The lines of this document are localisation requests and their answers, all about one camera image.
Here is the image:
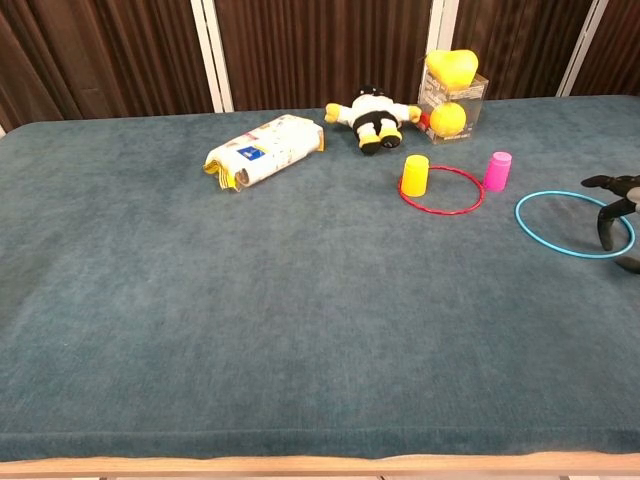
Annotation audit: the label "pink plastic ring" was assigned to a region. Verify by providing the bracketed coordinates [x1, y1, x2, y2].
[397, 165, 487, 217]

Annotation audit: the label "yellow ball toy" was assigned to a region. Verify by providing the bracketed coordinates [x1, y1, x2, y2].
[429, 101, 468, 137]

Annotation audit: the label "yellow heart-shaped toy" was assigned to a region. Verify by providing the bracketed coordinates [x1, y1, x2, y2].
[425, 47, 480, 93]

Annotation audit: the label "yellow cup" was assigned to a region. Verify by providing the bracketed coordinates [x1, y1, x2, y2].
[400, 153, 432, 199]

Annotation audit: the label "black and white plush doll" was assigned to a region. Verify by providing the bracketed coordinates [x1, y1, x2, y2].
[324, 83, 423, 157]

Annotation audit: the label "brown pleated curtain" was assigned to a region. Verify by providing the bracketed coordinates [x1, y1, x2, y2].
[214, 0, 434, 112]
[570, 0, 640, 98]
[451, 0, 594, 101]
[0, 0, 215, 132]

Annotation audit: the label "white partition frame post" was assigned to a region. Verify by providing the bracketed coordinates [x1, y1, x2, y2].
[428, 0, 454, 57]
[189, 0, 236, 114]
[556, 0, 609, 98]

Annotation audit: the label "blue felt tablecloth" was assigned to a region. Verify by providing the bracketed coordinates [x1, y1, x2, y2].
[0, 93, 640, 462]

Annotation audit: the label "white and yellow snack bag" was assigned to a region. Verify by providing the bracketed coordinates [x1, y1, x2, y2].
[202, 113, 327, 193]

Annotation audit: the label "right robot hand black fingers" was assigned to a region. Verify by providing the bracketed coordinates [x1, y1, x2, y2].
[580, 174, 640, 274]

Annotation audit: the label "pink cup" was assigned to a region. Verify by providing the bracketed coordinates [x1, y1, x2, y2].
[482, 150, 514, 193]

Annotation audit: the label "blue plastic ring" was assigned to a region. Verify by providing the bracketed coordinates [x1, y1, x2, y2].
[514, 189, 637, 260]

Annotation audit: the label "clear plastic box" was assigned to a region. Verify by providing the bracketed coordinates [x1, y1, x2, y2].
[416, 69, 491, 147]

